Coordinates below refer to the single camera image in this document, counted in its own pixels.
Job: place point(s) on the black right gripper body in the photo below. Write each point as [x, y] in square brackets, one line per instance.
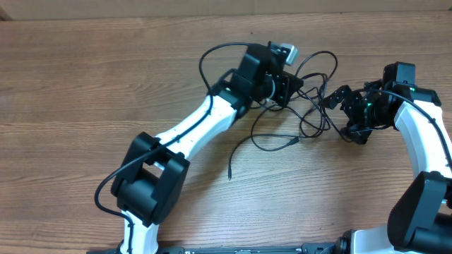
[364, 113]

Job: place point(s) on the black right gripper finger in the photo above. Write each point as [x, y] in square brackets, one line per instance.
[337, 97]
[356, 133]

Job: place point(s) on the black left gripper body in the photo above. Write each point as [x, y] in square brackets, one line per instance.
[282, 86]

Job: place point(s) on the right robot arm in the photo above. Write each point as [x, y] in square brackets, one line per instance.
[415, 224]

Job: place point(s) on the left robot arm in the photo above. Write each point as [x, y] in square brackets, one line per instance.
[151, 176]

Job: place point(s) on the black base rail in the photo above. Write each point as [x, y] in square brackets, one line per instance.
[243, 249]

